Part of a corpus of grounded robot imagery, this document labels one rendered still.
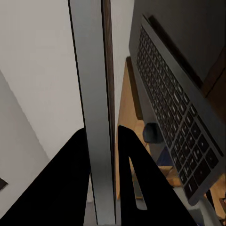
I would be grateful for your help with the mouse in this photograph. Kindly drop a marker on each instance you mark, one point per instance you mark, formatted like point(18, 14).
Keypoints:
point(149, 133)

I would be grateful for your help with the desk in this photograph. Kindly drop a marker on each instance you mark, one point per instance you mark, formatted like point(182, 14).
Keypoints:
point(195, 31)

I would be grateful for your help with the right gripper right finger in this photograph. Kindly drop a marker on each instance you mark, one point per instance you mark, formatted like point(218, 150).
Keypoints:
point(164, 208)

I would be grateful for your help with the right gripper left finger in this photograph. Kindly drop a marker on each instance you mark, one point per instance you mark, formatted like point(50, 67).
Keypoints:
point(57, 196)

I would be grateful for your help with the bookcase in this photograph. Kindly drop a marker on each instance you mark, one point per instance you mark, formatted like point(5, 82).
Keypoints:
point(173, 182)

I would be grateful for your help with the notebook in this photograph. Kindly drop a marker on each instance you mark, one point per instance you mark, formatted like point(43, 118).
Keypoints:
point(91, 26)

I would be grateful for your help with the swivel chair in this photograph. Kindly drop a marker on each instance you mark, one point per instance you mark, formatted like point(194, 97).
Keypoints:
point(203, 213)

